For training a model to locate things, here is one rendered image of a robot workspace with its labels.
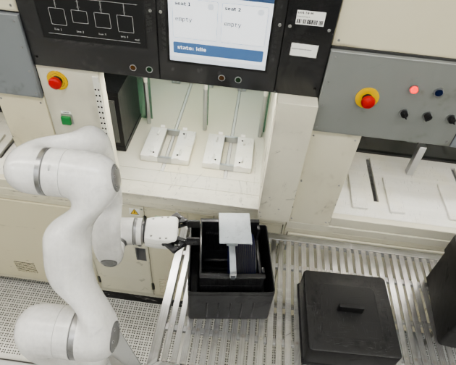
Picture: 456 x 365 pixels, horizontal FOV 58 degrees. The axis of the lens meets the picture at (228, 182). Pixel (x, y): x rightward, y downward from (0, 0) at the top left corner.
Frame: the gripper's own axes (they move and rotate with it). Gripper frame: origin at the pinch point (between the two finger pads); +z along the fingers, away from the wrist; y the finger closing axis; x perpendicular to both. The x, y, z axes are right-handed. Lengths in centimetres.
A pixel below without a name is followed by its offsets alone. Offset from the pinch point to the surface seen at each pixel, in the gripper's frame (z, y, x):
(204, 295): 3.6, 13.5, -14.1
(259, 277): 20.3, 11.5, -7.2
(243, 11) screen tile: 12, -28, 58
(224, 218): 9.3, -3.6, 2.7
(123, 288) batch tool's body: -38, -37, -94
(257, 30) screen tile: 16, -27, 53
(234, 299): 13.1, 13.5, -16.7
